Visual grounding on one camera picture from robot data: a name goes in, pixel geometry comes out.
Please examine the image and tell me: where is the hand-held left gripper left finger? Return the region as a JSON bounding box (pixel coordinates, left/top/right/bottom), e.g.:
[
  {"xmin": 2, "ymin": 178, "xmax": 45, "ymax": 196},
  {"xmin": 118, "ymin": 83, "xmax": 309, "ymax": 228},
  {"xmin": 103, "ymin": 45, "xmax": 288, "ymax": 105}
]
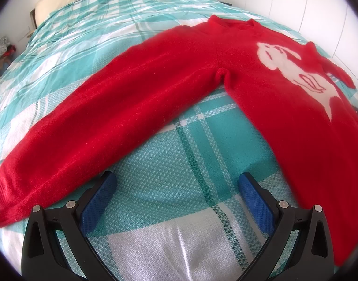
[{"xmin": 21, "ymin": 171, "xmax": 118, "ymax": 281}]

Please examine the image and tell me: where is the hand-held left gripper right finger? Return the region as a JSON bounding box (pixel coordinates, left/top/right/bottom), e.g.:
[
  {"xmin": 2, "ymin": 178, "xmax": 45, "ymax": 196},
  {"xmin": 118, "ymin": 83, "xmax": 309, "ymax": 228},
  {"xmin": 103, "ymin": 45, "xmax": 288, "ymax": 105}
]
[{"xmin": 239, "ymin": 172, "xmax": 339, "ymax": 281}]

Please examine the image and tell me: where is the red knit sweater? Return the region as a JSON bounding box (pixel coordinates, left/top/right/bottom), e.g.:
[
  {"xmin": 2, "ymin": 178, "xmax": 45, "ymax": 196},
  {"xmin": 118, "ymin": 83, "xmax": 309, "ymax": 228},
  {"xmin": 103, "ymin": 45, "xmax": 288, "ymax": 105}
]
[{"xmin": 0, "ymin": 15, "xmax": 358, "ymax": 268}]

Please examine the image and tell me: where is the pile of clothes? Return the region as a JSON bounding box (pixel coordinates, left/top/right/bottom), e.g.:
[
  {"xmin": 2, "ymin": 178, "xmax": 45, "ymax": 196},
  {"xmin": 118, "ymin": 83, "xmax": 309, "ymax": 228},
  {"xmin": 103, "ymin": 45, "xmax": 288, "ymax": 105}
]
[{"xmin": 0, "ymin": 35, "xmax": 18, "ymax": 78}]

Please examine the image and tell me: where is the teal plaid blanket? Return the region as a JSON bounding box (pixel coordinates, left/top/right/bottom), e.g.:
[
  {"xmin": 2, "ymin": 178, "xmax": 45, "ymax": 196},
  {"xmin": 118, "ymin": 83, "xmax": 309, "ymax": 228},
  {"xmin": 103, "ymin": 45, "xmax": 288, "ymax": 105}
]
[{"xmin": 0, "ymin": 0, "xmax": 358, "ymax": 281}]

